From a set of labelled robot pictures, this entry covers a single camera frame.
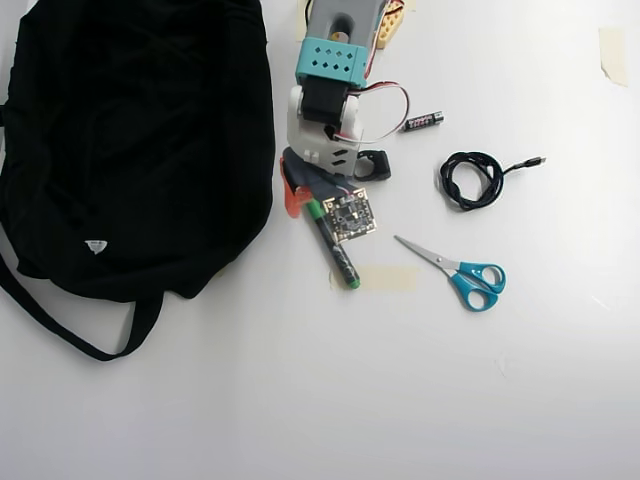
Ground wide beige masking tape strip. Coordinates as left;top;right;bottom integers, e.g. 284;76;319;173
328;265;419;293

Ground torn beige masking tape strip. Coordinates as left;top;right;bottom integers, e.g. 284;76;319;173
598;26;629;89

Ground teal handled scissors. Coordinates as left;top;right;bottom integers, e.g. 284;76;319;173
393;234;507;313

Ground navy gripper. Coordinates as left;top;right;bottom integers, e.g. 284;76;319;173
278;146;359;220

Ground black fabric bag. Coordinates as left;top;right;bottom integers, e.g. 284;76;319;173
0;0;277;362

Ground black AA battery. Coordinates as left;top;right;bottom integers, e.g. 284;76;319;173
401;112;445;134

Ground white red servo wires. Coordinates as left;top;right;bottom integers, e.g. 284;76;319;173
332;0;413;142

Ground bare camera circuit board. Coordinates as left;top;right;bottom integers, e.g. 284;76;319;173
321;188;380;247

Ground black plastic ring clamp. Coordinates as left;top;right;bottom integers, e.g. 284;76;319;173
353;148;392;183

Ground green capped black marker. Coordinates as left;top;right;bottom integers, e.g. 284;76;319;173
302;198;361;291

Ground coiled black USB cable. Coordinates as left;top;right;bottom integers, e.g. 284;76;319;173
438;151;547;212

